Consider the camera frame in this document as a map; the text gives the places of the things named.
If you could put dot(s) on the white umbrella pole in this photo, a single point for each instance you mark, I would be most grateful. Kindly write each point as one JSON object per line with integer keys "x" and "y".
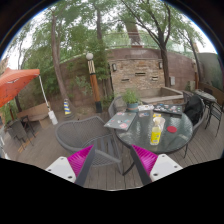
{"x": 45, "y": 96}

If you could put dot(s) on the black wall lamp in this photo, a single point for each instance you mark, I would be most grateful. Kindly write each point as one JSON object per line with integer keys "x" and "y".
{"x": 160, "y": 65}
{"x": 114, "y": 67}

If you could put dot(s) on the small yellow card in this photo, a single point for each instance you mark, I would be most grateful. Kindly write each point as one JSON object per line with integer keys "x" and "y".
{"x": 156, "y": 115}

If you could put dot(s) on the flat round red coaster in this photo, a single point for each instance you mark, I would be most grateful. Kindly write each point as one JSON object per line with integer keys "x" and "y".
{"x": 171, "y": 129}

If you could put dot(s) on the blue yellow striped cone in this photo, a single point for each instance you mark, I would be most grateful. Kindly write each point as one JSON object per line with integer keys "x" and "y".
{"x": 67, "y": 108}

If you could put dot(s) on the orange patio umbrella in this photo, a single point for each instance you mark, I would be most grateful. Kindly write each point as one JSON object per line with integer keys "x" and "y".
{"x": 15, "y": 83}

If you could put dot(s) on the green plant in teal pot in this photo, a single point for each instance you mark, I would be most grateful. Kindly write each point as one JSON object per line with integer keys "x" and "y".
{"x": 131, "y": 98}

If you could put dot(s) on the wooden planter bench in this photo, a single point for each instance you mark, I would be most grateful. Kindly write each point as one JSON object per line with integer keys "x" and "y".
{"x": 33, "y": 111}

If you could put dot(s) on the wooden globe lamp post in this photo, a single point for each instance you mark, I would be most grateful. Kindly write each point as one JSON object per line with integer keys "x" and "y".
{"x": 94, "y": 83}

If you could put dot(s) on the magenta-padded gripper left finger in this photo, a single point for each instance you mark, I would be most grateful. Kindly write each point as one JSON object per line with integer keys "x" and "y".
{"x": 60, "y": 166}

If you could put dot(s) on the black backpack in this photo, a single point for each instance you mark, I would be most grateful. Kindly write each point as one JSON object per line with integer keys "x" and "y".
{"x": 194, "y": 110}

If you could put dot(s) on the grey laptop with stickers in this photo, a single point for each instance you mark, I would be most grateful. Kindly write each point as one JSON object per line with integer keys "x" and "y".
{"x": 120, "y": 120}

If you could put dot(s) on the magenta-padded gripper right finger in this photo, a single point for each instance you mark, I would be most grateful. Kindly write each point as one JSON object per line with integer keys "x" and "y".
{"x": 163, "y": 165}

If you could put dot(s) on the leaning pale-trunk tree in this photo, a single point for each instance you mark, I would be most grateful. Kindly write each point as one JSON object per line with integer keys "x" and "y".
{"x": 57, "y": 66}

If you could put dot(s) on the dark patio chair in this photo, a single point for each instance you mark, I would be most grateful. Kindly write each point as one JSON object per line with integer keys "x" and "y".
{"x": 201, "y": 120}

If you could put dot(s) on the white sticker sheet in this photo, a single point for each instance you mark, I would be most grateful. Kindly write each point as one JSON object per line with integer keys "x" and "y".
{"x": 145, "y": 107}

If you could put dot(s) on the dark metal patio chairs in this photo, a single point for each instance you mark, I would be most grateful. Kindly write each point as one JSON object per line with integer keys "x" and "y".
{"x": 215, "y": 113}

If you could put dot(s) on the yellow-labelled clear drink bottle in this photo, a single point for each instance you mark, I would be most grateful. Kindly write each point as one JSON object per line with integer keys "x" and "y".
{"x": 155, "y": 136}

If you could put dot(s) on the stone fountain basin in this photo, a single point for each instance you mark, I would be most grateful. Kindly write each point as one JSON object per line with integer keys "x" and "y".
{"x": 166, "y": 95}

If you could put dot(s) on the grey wall box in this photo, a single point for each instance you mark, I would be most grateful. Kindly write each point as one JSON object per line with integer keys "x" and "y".
{"x": 172, "y": 80}

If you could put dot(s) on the white cup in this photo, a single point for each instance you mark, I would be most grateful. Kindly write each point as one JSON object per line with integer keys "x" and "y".
{"x": 162, "y": 122}

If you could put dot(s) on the small blue red sticker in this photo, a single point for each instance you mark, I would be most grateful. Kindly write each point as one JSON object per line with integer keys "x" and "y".
{"x": 144, "y": 114}

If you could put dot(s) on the large dark-trunk tree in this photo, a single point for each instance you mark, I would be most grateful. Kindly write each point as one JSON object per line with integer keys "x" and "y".
{"x": 164, "y": 66}

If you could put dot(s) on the small dark patio table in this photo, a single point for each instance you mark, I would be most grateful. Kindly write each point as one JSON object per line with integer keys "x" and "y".
{"x": 205, "y": 95}

